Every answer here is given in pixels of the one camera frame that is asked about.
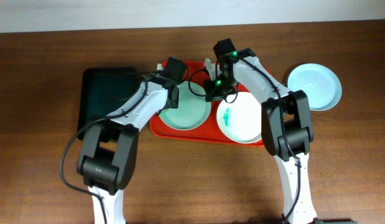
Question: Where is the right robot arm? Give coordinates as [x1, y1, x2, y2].
[204, 39, 318, 223]

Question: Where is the black rectangular tray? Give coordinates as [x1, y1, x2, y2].
[77, 67, 143, 129]

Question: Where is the right black cable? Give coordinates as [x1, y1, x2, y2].
[187, 57, 302, 224]

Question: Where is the light blue plate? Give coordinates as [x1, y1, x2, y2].
[287, 63, 342, 111]

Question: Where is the left black cable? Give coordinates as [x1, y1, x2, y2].
[59, 70, 168, 224]

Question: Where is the mint green plate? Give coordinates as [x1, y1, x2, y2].
[159, 81, 211, 131]

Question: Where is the white plate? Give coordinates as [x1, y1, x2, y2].
[216, 92, 262, 144]

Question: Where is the red plastic tray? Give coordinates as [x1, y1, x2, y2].
[149, 60, 264, 147]

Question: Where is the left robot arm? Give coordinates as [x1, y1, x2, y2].
[77, 57, 187, 223]

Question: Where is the black cable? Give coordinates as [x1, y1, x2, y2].
[187, 57, 302, 224]
[59, 70, 168, 224]

